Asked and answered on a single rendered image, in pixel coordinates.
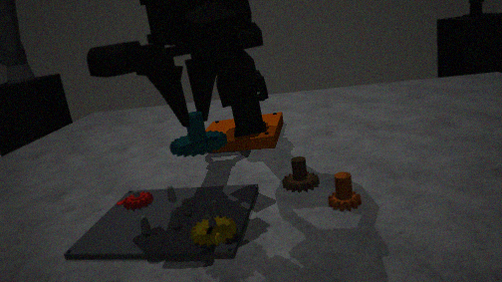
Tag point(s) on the brown gear with tall hub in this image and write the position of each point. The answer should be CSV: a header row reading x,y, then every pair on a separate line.
x,y
344,198

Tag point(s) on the teal gear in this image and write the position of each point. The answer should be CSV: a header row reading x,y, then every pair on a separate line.
x,y
197,141

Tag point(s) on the yellow gear with black stripe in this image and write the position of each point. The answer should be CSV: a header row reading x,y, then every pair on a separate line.
x,y
201,233

